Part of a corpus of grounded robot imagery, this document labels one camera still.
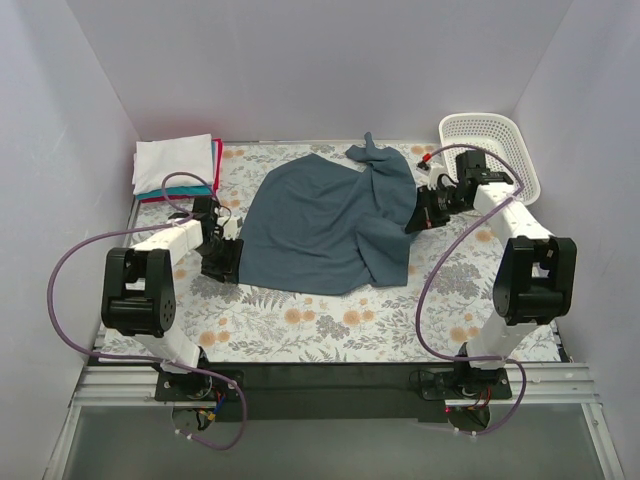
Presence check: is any blue grey t shirt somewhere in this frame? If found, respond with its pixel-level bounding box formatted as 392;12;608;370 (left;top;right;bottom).
239;134;416;295

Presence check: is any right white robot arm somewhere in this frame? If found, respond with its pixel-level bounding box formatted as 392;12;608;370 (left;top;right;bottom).
405;144;577;400

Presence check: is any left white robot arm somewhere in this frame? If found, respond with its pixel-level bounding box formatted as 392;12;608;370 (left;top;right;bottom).
101;197;244;400

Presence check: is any teal folded t shirt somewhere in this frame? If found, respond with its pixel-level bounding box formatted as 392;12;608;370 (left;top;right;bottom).
132;134;224;202

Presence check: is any white folded t shirt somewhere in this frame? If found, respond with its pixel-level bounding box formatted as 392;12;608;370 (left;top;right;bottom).
132;134;215;196

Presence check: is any red folded t shirt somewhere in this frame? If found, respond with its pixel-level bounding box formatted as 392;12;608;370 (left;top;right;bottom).
135;138;224;203

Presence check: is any white plastic basket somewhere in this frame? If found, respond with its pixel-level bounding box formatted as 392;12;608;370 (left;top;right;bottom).
438;113;541;205

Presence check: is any floral table mat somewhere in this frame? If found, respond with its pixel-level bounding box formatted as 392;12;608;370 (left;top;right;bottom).
99;142;571;364

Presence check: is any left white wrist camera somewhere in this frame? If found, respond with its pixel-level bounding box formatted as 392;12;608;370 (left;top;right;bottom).
218;215;243;240

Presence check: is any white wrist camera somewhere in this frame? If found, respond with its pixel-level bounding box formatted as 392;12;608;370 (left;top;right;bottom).
218;215;243;240
417;153;449;190

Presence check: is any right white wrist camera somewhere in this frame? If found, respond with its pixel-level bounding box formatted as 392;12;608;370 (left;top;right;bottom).
417;153;449;190

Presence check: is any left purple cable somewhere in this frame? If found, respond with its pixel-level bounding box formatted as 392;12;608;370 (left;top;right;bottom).
46;171;250;450

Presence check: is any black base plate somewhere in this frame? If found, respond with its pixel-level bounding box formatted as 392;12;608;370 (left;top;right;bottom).
154;363;512;423

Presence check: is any aluminium frame rail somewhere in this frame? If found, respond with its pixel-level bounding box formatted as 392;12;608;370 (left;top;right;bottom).
73;362;601;406

